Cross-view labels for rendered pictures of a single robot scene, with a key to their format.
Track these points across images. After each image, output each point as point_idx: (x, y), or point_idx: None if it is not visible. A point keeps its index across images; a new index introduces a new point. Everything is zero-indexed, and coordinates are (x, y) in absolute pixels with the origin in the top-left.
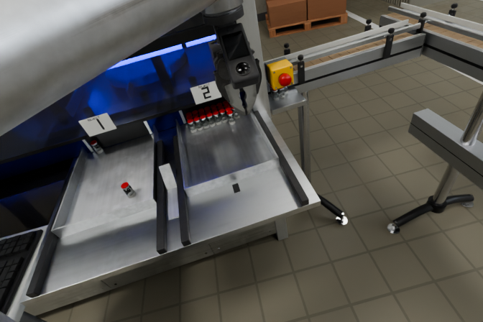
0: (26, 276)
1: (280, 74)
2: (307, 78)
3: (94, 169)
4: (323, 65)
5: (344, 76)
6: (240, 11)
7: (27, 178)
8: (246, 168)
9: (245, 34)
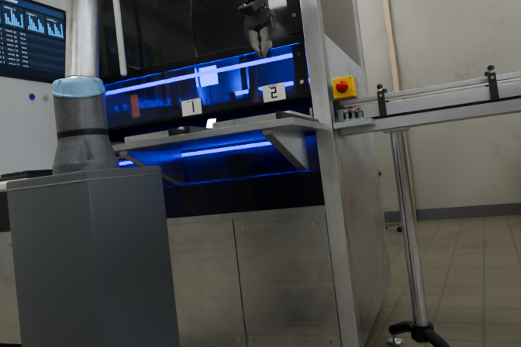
0: None
1: None
2: (390, 112)
3: None
4: (409, 100)
5: (439, 117)
6: None
7: None
8: (261, 115)
9: None
